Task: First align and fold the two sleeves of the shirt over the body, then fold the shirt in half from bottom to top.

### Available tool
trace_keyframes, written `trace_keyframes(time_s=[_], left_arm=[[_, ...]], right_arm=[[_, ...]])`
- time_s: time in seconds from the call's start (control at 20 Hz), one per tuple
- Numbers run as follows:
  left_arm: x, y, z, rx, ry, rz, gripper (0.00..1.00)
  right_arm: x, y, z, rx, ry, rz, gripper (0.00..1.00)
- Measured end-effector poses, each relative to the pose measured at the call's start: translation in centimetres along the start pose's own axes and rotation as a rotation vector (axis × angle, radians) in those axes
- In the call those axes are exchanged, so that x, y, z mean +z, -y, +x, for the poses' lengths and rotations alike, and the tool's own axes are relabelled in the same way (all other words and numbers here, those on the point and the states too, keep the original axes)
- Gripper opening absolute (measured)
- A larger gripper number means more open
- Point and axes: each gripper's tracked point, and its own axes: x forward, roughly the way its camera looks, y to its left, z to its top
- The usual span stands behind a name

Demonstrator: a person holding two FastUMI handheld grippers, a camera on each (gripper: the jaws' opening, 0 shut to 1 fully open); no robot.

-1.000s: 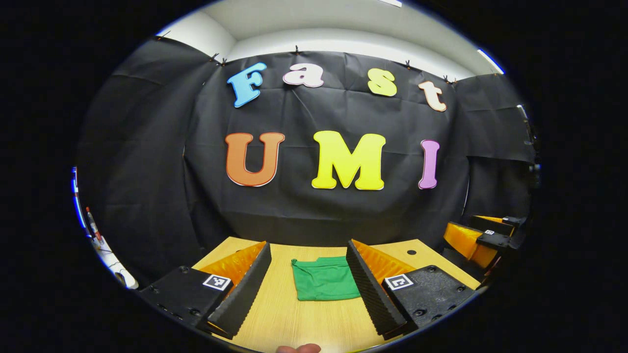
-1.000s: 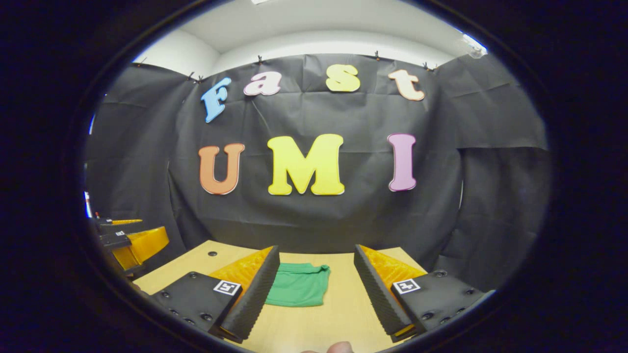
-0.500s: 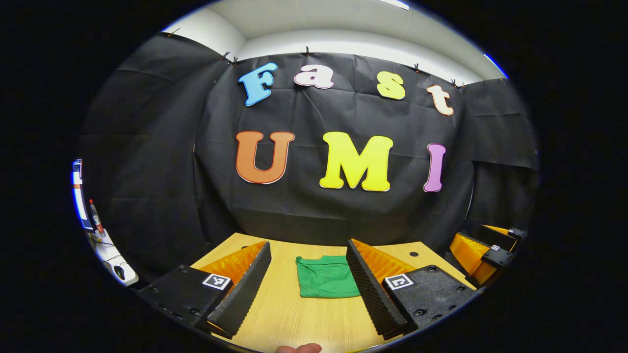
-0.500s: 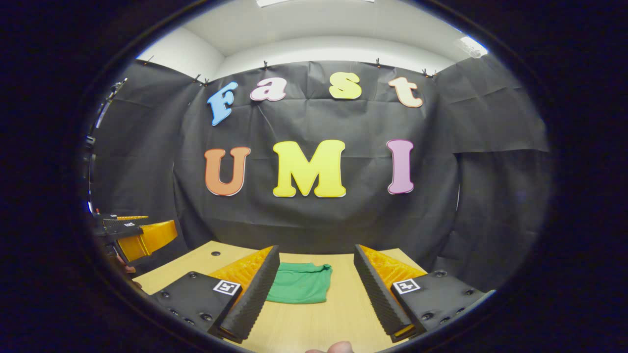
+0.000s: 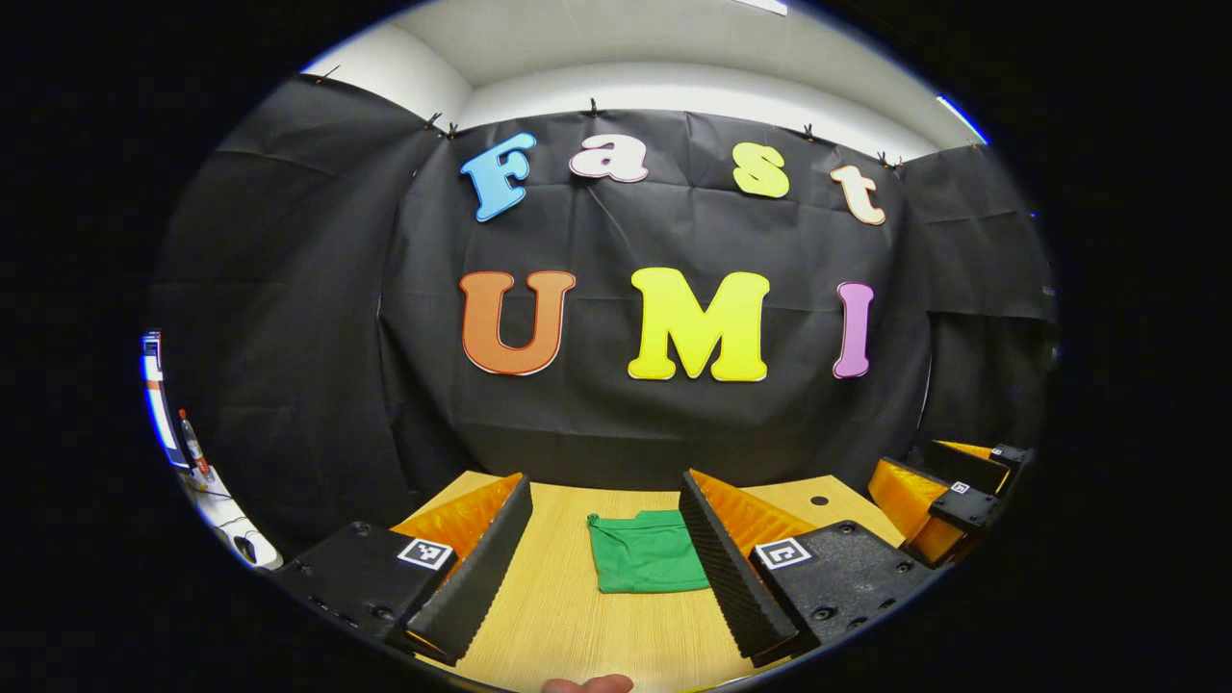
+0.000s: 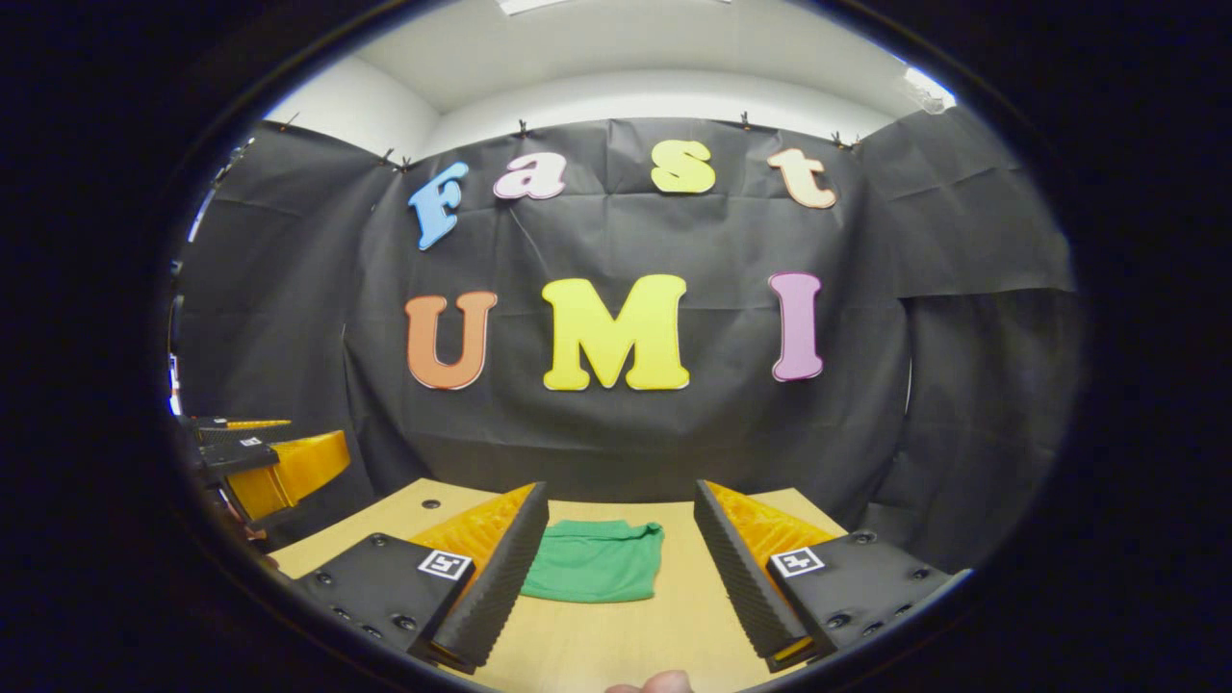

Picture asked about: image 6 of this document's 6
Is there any rectangular ceiling light panel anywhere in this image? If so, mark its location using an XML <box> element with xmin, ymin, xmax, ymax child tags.
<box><xmin>499</xmin><ymin>0</ymin><xmax>732</xmax><ymax>14</ymax></box>

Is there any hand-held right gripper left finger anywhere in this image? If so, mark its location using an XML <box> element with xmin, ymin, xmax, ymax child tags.
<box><xmin>294</xmin><ymin>481</ymin><xmax>550</xmax><ymax>675</ymax></box>

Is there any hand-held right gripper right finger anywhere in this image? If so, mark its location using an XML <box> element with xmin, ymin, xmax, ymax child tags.
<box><xmin>693</xmin><ymin>478</ymin><xmax>954</xmax><ymax>673</ymax></box>

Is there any black backdrop cloth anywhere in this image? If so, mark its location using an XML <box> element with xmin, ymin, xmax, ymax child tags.
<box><xmin>173</xmin><ymin>106</ymin><xmax>1084</xmax><ymax>574</ymax></box>

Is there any green T-shirt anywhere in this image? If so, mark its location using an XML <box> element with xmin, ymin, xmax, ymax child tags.
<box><xmin>521</xmin><ymin>520</ymin><xmax>665</xmax><ymax>604</ymax></box>

